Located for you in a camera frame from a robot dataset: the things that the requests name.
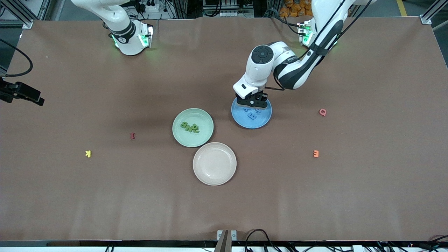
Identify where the blue plate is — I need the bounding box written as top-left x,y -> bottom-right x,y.
231,97 -> 273,129

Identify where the light green plate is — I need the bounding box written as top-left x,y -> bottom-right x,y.
172,108 -> 214,148

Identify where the pale beige plate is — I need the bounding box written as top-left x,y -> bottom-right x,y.
192,142 -> 237,186

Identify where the orange packets pile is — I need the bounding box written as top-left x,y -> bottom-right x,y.
280,0 -> 315,18

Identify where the brown table cover sheet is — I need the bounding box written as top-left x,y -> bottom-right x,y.
0,17 -> 448,242

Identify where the white power strip with plugs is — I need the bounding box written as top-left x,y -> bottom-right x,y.
138,0 -> 161,13

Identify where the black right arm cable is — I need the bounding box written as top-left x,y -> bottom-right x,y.
0,38 -> 34,77

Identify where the aluminium frame strut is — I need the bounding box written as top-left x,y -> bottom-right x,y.
420,0 -> 448,25
0,0 -> 34,29

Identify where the black looped cable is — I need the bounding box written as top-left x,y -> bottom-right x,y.
244,229 -> 280,252

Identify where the grey metal mount bracket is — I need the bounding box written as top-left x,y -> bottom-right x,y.
217,230 -> 237,252

